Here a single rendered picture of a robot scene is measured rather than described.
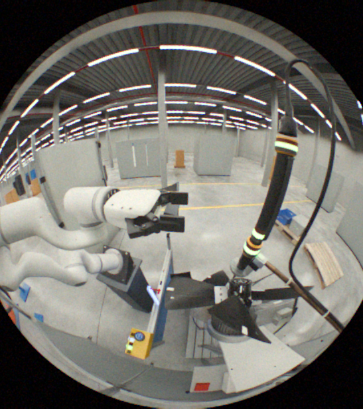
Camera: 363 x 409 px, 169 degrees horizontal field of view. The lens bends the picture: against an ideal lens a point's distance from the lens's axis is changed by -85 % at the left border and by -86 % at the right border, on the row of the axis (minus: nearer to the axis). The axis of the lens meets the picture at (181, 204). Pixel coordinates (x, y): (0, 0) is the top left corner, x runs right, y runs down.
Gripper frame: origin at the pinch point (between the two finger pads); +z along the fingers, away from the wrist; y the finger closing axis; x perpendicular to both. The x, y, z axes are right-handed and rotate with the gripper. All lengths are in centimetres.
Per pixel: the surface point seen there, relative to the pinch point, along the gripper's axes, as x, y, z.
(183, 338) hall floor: -165, 25, 5
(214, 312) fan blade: -21.7, 13.3, 9.5
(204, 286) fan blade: -46.7, -4.2, 10.8
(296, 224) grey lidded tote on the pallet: -126, -156, 253
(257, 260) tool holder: -11.9, 3.5, 19.3
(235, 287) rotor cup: -40.7, -0.8, 24.2
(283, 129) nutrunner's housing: 16.8, 0.4, 17.0
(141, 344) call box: -58, 29, -16
